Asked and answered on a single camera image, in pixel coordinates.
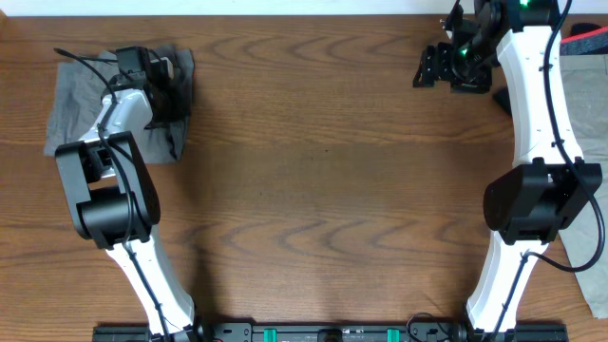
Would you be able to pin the grey shorts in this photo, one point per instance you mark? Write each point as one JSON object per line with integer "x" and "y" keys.
{"x": 77, "y": 104}

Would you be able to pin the dark grey red-trimmed garment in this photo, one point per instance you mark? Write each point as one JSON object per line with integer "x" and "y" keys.
{"x": 585, "y": 39}

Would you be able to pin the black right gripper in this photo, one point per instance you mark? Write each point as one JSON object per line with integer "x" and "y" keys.
{"x": 435, "y": 66}

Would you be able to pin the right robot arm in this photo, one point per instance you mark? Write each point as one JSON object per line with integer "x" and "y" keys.
{"x": 549, "y": 182}

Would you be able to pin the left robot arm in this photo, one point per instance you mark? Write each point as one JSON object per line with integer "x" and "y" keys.
{"x": 145, "y": 110}

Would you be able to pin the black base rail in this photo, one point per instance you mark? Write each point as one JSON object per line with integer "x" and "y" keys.
{"x": 328, "y": 333}

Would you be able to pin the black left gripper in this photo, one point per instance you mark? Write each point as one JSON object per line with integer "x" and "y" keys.
{"x": 180, "y": 107}

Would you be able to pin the black garment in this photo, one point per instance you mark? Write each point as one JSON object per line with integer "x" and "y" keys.
{"x": 501, "y": 98}

